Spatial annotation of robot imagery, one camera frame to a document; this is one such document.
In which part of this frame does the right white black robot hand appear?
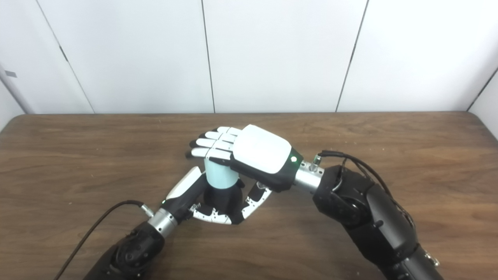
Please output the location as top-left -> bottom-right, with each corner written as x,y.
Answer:
185,124 -> 304,225

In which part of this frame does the black funnel-shaped nozzle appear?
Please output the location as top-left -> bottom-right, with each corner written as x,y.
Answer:
203,179 -> 249,224

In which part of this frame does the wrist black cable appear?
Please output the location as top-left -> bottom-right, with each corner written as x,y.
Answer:
309,150 -> 416,230
53,200 -> 154,280

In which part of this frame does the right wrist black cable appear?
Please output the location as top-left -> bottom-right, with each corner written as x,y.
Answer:
309,150 -> 416,230

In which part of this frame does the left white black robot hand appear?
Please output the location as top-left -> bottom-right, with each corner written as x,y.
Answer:
161,166 -> 245,226

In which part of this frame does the light blue cup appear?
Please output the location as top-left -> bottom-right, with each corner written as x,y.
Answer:
204,157 -> 240,190

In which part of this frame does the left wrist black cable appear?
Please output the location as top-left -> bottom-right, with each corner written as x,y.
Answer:
53,200 -> 154,280

